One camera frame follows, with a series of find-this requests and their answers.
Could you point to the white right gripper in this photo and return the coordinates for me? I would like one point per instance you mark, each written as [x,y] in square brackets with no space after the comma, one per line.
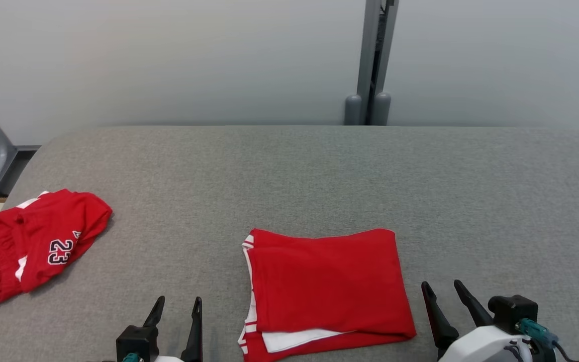
[470,347]

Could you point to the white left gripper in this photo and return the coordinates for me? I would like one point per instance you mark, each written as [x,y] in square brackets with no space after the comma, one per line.
[169,360]

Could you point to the red white basketball jersey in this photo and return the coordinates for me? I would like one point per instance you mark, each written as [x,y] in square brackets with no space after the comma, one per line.
[329,281]

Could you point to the red basketball shorts number 23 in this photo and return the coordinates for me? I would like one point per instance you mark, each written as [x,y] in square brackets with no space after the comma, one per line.
[58,221]

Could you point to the grey fabric sofa cushion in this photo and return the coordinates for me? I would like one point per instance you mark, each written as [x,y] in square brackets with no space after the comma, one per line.
[269,176]

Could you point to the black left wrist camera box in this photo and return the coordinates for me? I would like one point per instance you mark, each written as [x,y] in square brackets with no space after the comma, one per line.
[136,342]

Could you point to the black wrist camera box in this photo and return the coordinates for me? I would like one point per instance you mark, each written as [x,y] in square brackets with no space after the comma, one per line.
[136,342]
[513,309]

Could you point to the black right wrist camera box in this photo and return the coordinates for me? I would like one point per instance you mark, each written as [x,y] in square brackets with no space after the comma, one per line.
[513,309]

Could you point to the grey vertical partition post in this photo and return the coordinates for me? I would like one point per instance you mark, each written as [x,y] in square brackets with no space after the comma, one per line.
[372,45]

